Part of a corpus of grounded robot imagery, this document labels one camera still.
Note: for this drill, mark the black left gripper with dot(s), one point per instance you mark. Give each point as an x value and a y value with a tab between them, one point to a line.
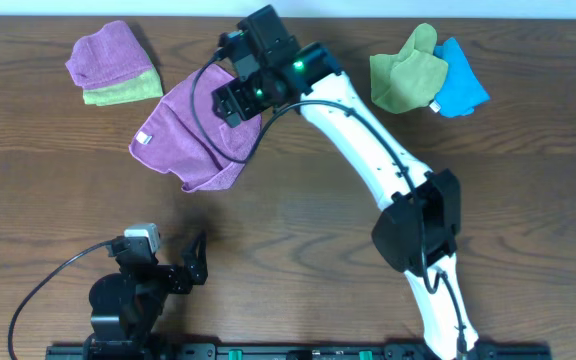
188	272

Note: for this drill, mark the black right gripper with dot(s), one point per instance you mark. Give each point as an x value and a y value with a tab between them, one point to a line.
235	89

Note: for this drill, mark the purple microfiber cloth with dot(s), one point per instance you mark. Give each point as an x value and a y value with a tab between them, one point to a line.
184	137

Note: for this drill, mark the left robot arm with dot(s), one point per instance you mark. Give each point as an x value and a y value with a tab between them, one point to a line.
126	305

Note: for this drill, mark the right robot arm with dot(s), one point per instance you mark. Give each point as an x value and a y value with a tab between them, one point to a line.
420	210

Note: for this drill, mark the folded green cloth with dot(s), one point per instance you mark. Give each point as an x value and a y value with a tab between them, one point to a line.
145	86

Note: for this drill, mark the folded purple cloth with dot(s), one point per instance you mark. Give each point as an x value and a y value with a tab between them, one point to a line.
108	57

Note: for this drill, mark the crumpled green cloth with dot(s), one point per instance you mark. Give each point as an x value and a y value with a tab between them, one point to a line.
411	78

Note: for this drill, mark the blue cloth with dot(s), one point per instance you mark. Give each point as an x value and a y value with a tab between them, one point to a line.
461	92

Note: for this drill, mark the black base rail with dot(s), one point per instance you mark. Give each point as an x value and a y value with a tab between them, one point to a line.
298	351

